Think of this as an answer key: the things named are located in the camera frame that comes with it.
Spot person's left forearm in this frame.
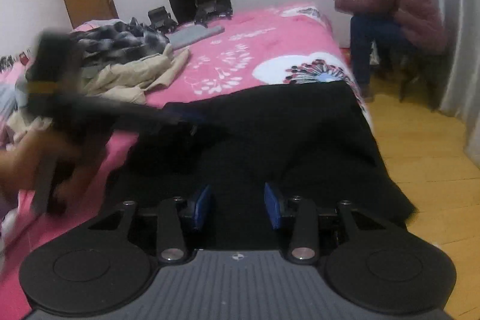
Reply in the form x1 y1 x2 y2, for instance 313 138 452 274
0 144 27 201

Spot grey curtain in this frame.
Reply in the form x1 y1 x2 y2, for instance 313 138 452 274
403 0 480 156

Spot plain black trousers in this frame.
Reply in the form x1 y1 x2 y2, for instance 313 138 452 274
107 80 417 253

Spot beige jacket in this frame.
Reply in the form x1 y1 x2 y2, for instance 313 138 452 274
80 44 190 105

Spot pink floral blanket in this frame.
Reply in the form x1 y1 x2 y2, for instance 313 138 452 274
0 3 374 320

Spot colourful small clutter pile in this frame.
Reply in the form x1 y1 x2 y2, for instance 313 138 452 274
0 50 32 74

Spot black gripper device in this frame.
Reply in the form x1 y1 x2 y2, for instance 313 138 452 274
148 6 177 32
194 0 233 26

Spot dark plaid shirt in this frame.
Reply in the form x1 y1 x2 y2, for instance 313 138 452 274
69 18 171 67

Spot person's left hand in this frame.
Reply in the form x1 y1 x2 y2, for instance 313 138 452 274
19 129 111 214

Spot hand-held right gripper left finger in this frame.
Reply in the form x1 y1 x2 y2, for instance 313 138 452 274
88 184 215 264

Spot dark wooden stool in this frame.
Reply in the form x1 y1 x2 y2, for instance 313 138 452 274
397 50 447 111

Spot grey folded cloth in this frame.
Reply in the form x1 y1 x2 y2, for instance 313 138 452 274
167 25 226 51

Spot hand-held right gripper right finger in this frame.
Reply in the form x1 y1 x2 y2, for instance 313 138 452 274
264 182 407 264

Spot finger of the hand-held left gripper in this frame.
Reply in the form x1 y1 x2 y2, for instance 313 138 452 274
112 103 199 135

